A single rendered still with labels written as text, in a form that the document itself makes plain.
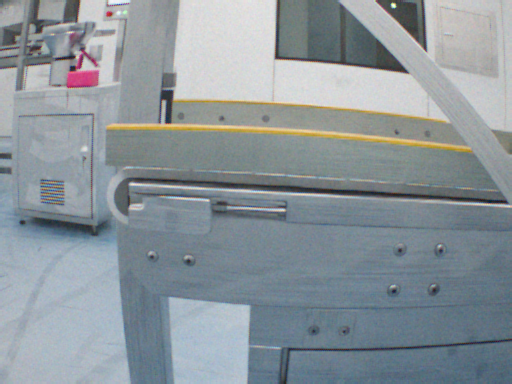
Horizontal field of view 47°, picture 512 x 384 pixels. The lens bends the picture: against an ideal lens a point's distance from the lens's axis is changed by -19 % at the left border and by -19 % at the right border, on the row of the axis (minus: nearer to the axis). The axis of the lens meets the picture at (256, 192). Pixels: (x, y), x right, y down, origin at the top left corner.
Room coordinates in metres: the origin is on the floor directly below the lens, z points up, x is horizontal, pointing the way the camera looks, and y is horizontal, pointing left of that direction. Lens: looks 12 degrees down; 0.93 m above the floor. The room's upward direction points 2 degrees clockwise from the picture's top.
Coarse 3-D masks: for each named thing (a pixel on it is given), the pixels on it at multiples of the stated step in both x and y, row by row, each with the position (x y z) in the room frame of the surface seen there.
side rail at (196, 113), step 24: (192, 120) 0.82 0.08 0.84; (216, 120) 0.82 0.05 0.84; (240, 120) 0.82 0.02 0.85; (264, 120) 0.81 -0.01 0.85; (288, 120) 0.81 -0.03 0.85; (312, 120) 0.81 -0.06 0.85; (336, 120) 0.81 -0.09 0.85; (360, 120) 0.80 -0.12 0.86; (384, 120) 0.80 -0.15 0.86; (408, 120) 0.80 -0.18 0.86; (456, 144) 0.79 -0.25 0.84; (504, 144) 0.78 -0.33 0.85
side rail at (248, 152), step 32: (128, 160) 0.55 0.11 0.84; (160, 160) 0.55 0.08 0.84; (192, 160) 0.55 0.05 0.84; (224, 160) 0.54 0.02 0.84; (256, 160) 0.54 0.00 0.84; (288, 160) 0.54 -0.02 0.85; (320, 160) 0.54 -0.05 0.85; (352, 160) 0.54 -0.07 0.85; (384, 160) 0.53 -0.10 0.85; (416, 160) 0.53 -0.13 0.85; (448, 160) 0.53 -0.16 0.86
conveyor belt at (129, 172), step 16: (128, 176) 0.57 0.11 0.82; (144, 176) 0.57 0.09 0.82; (160, 176) 0.57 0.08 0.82; (176, 176) 0.57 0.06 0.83; (192, 176) 0.56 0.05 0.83; (208, 176) 0.56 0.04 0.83; (224, 176) 0.56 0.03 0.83; (240, 176) 0.56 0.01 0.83; (256, 176) 0.56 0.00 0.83; (272, 176) 0.56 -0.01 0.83; (288, 176) 0.56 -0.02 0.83; (304, 176) 0.56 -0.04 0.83; (112, 192) 0.57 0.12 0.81; (400, 192) 0.55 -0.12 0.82; (416, 192) 0.55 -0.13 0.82; (432, 192) 0.55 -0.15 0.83; (448, 192) 0.54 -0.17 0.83; (464, 192) 0.54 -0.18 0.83; (480, 192) 0.54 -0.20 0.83; (496, 192) 0.54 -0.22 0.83; (112, 208) 0.57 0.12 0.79
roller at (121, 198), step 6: (126, 180) 0.56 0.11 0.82; (132, 180) 0.56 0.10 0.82; (144, 180) 0.57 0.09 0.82; (150, 180) 0.59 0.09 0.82; (156, 180) 0.60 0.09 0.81; (162, 180) 0.62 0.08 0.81; (168, 180) 0.64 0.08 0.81; (174, 180) 0.67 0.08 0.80; (120, 186) 0.56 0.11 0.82; (126, 186) 0.56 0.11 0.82; (120, 192) 0.56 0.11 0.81; (126, 192) 0.56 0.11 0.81; (114, 198) 0.56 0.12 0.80; (120, 198) 0.56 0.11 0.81; (126, 198) 0.56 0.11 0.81; (120, 204) 0.56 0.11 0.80; (126, 204) 0.56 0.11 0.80; (120, 210) 0.56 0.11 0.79; (126, 210) 0.56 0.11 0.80
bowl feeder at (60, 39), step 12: (72, 24) 3.39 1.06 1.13; (84, 24) 3.44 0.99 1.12; (96, 24) 3.58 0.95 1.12; (48, 36) 3.40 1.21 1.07; (60, 36) 3.39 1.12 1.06; (72, 36) 3.41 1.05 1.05; (48, 48) 3.49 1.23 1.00; (60, 48) 3.44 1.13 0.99; (72, 48) 3.47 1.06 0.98; (96, 48) 3.42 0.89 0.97; (60, 60) 3.47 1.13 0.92; (72, 60) 3.50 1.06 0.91; (96, 60) 3.42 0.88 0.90; (60, 72) 3.46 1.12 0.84; (60, 84) 3.48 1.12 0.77
